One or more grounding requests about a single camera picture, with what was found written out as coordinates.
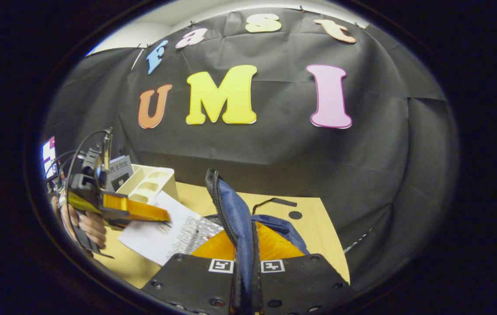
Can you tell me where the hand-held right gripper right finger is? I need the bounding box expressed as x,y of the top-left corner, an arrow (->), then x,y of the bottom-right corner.
255,221 -> 354,315

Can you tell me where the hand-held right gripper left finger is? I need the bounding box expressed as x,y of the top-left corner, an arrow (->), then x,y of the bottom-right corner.
142,230 -> 236,315

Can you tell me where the blue cover book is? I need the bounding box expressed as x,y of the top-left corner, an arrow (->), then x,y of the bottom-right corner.
108,155 -> 134,193

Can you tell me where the white cover book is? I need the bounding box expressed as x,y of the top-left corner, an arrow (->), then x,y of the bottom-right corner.
118,190 -> 224,266

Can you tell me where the white plastic bookshelf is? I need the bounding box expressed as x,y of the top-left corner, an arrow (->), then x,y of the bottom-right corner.
117,164 -> 179,206

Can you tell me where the blue schoolbag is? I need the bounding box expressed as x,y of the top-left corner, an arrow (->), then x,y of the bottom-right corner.
189,168 -> 310,315

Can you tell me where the computer monitor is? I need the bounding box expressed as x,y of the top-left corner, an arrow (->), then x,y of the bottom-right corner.
42,136 -> 56,178

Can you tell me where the black backdrop cloth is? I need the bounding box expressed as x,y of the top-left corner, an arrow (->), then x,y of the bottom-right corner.
43,7 -> 461,294

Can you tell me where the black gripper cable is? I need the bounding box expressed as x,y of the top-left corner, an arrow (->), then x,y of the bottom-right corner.
66,129 -> 111,193

